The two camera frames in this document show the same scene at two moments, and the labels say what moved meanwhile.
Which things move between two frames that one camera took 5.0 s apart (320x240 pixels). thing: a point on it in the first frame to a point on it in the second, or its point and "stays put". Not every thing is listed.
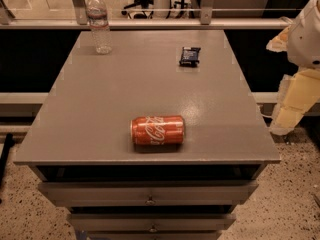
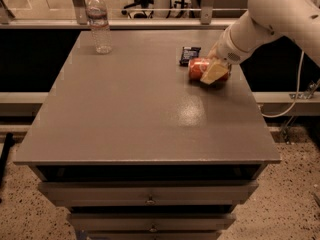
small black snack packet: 190,57 stays put
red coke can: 158,130 to 197,66
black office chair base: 141,2 stays put
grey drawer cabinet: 157,140 stays put
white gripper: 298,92 to 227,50
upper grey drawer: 150,193 stays put
